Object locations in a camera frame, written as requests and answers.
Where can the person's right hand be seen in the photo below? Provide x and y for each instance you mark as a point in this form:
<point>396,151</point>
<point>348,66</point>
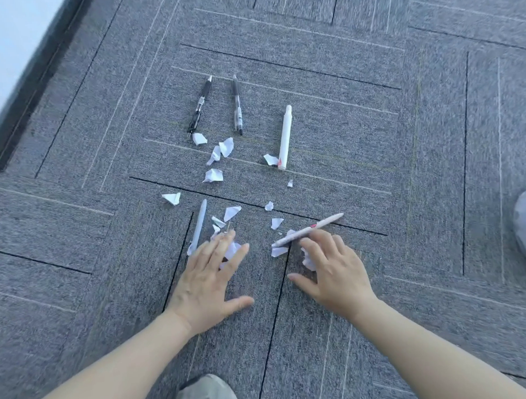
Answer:
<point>339,280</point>

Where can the person's left hand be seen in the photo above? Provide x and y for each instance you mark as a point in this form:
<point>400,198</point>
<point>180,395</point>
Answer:
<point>206,289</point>

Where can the slim white red print pen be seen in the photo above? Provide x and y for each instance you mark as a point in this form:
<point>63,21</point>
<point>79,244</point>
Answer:
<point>311,228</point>

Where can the translucent grey pen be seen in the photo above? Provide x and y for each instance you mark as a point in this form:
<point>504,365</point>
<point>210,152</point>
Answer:
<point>199,225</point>

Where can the white paper scraps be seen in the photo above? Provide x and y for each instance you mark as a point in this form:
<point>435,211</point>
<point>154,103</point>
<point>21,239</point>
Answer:
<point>212,176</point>

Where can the thick white marker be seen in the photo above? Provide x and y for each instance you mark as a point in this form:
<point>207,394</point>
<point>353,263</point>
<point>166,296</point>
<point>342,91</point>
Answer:
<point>285,136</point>

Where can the clear barrel grey grip pen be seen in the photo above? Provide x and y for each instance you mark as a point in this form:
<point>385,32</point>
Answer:
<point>237,107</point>

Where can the black grip pen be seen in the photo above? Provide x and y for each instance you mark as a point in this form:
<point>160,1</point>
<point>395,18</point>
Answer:
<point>200,102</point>

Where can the person's right forearm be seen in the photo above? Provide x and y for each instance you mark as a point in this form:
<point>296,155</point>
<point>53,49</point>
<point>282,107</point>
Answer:
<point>432,363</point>

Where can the person's left forearm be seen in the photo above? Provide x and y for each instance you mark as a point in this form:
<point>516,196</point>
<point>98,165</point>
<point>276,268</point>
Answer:
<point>114,374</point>

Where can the person's grey shoe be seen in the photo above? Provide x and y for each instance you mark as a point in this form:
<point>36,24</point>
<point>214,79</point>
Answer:
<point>207,395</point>

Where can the black baseboard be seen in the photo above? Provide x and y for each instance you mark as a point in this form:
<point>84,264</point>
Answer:
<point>27,91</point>

